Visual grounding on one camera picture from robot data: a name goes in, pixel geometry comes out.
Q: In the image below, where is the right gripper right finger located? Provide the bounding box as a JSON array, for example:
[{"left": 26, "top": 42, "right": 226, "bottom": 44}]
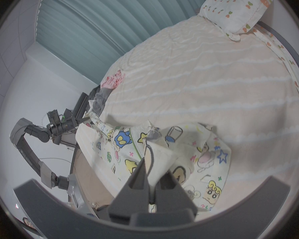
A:
[{"left": 154, "top": 170, "right": 199, "bottom": 215}]

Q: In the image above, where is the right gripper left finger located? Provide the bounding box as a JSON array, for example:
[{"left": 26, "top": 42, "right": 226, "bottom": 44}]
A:
[{"left": 109, "top": 158, "right": 153, "bottom": 215}]

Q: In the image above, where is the white printed pyjama top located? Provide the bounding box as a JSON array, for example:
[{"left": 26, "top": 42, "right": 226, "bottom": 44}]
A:
[{"left": 76, "top": 116, "right": 232, "bottom": 213}]

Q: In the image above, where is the white knitted garment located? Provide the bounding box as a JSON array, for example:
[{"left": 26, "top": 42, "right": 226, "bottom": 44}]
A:
[{"left": 87, "top": 99, "right": 98, "bottom": 114}]

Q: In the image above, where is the grey knitted garment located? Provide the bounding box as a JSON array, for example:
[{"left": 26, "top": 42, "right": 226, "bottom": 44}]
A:
[{"left": 88, "top": 86, "right": 112, "bottom": 116}]

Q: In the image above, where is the pink garment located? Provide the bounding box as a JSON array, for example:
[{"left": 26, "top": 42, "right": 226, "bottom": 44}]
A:
[{"left": 100, "top": 69, "right": 125, "bottom": 89}]

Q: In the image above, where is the blue-green curtain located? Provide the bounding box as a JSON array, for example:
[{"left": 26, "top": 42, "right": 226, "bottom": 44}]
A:
[
  {"left": 44, "top": 0, "right": 215, "bottom": 57},
  {"left": 36, "top": 0, "right": 130, "bottom": 86}
]

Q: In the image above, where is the bed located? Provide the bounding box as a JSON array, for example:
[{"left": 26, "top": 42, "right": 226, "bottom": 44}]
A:
[{"left": 70, "top": 0, "right": 299, "bottom": 217}]

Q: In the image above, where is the white printed pillow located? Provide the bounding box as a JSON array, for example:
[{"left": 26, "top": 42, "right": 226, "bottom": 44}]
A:
[{"left": 199, "top": 0, "right": 274, "bottom": 41}]

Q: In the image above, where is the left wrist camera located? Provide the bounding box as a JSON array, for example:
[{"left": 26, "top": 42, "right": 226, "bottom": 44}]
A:
[{"left": 47, "top": 110, "right": 61, "bottom": 126}]

